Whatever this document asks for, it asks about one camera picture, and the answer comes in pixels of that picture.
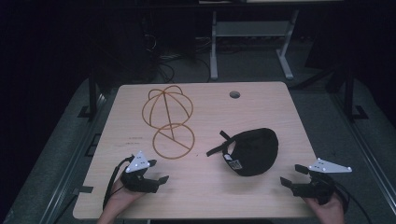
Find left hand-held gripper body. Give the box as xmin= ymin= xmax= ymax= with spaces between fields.
xmin=120 ymin=150 xmax=161 ymax=194

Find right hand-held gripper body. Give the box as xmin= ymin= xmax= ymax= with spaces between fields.
xmin=291 ymin=157 xmax=353 ymax=206

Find person's left hand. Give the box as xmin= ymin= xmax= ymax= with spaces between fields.
xmin=105 ymin=177 xmax=148 ymax=218

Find person's right hand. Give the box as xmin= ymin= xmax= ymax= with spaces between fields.
xmin=303 ymin=191 xmax=346 ymax=224

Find black baseball cap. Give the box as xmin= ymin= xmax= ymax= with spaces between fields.
xmin=205 ymin=127 xmax=279 ymax=177

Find black tape strip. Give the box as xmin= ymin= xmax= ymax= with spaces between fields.
xmin=72 ymin=185 xmax=94 ymax=195

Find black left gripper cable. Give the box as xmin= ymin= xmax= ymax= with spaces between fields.
xmin=102 ymin=155 xmax=135 ymax=213

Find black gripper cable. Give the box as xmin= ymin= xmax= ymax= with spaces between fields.
xmin=102 ymin=155 xmax=135 ymax=213
xmin=321 ymin=172 xmax=373 ymax=224

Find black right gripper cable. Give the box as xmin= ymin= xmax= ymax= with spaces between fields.
xmin=321 ymin=172 xmax=373 ymax=224

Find golden wire hat stand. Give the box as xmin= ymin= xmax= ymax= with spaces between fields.
xmin=141 ymin=85 xmax=196 ymax=161

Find aluminium floor rail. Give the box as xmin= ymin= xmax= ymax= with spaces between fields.
xmin=328 ymin=91 xmax=396 ymax=216
xmin=38 ymin=91 xmax=108 ymax=224

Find black metal post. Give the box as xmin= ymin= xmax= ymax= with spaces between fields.
xmin=342 ymin=60 xmax=370 ymax=123
xmin=78 ymin=66 xmax=102 ymax=121

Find bundle of floor cables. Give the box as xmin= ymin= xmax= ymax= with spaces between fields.
xmin=141 ymin=15 xmax=213 ymax=84

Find white metal desk frame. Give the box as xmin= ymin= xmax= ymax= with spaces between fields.
xmin=209 ymin=8 xmax=301 ymax=81

